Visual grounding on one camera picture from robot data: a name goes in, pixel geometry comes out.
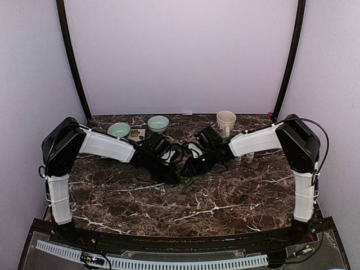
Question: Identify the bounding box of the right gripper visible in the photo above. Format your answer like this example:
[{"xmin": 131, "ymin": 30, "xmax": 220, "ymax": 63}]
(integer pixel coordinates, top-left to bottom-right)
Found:
[{"xmin": 181, "ymin": 149, "xmax": 218, "ymax": 178}]

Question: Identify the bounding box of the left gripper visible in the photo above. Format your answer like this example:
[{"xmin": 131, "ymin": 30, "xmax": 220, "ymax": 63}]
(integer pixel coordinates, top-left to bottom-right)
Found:
[{"xmin": 146, "ymin": 155, "xmax": 179, "ymax": 183}]

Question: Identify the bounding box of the white pill bottle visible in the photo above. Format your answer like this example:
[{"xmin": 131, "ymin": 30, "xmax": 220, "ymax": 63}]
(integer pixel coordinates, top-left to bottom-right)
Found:
[
  {"xmin": 235, "ymin": 156, "xmax": 242, "ymax": 165},
  {"xmin": 245, "ymin": 152, "xmax": 254, "ymax": 164}
]

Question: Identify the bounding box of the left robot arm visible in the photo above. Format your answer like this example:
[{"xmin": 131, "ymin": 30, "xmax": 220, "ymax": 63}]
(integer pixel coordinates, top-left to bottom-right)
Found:
[{"xmin": 38, "ymin": 117, "xmax": 184, "ymax": 245}]

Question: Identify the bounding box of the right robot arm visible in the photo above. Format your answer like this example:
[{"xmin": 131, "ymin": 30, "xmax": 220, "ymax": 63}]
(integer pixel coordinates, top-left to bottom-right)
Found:
[{"xmin": 181, "ymin": 114, "xmax": 326, "ymax": 244}]

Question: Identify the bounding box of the square floral ceramic plate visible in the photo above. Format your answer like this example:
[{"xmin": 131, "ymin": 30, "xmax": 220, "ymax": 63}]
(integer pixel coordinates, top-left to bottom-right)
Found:
[{"xmin": 127, "ymin": 129, "xmax": 146, "ymax": 142}]

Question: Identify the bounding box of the right teal ceramic bowl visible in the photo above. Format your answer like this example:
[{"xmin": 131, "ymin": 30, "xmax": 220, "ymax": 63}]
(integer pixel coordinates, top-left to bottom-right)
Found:
[{"xmin": 147, "ymin": 115, "xmax": 169, "ymax": 133}]

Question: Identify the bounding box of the teal ceramic bowl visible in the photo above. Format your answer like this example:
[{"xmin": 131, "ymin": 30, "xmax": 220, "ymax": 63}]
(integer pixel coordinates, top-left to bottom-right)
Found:
[
  {"xmin": 107, "ymin": 122, "xmax": 131, "ymax": 138},
  {"xmin": 147, "ymin": 115, "xmax": 169, "ymax": 133}
]

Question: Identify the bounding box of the cream coral-print mug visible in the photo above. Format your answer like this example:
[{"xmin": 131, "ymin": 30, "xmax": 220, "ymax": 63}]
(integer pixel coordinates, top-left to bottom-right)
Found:
[{"xmin": 217, "ymin": 110, "xmax": 236, "ymax": 139}]

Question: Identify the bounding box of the left teal ceramic bowl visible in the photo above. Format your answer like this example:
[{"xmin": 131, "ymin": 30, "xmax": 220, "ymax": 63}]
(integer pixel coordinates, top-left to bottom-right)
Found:
[{"xmin": 107, "ymin": 122, "xmax": 131, "ymax": 138}]

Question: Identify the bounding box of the small green circuit board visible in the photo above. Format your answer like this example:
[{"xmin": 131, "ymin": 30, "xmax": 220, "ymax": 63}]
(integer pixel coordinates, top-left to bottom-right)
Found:
[{"xmin": 80, "ymin": 253, "xmax": 105, "ymax": 267}]

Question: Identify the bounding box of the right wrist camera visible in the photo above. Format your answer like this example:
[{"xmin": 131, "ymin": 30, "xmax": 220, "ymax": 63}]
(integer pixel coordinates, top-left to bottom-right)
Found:
[{"xmin": 183, "ymin": 142, "xmax": 203, "ymax": 159}]

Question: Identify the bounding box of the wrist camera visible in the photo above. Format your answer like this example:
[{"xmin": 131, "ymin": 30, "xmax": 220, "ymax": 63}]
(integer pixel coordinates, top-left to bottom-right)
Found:
[
  {"xmin": 183, "ymin": 142, "xmax": 203, "ymax": 159},
  {"xmin": 161, "ymin": 148, "xmax": 183, "ymax": 165}
]

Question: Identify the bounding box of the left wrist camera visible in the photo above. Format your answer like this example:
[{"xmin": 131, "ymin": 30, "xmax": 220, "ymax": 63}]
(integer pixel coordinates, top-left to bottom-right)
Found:
[{"xmin": 161, "ymin": 148, "xmax": 183, "ymax": 165}]

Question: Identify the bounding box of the black front table rail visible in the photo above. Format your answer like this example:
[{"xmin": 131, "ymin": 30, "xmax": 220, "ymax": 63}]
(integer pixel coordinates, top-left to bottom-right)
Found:
[{"xmin": 33, "ymin": 218, "xmax": 323, "ymax": 254}]

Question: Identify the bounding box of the white slotted cable duct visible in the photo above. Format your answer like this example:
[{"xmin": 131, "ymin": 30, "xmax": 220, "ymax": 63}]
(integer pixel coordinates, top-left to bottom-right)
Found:
[{"xmin": 35, "ymin": 240, "xmax": 269, "ymax": 269}]

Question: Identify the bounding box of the left black frame post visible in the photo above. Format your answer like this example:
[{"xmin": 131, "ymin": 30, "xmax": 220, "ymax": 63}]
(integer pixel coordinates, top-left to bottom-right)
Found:
[{"xmin": 56, "ymin": 0, "xmax": 92, "ymax": 121}]

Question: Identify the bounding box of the black frame post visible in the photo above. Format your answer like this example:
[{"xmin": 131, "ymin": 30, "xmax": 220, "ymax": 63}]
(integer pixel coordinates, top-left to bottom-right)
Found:
[
  {"xmin": 271, "ymin": 0, "xmax": 306, "ymax": 122},
  {"xmin": 56, "ymin": 0, "xmax": 92, "ymax": 121}
]

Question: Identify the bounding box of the right black frame post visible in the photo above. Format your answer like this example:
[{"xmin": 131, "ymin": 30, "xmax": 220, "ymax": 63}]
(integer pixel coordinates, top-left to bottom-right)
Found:
[{"xmin": 271, "ymin": 0, "xmax": 306, "ymax": 122}]

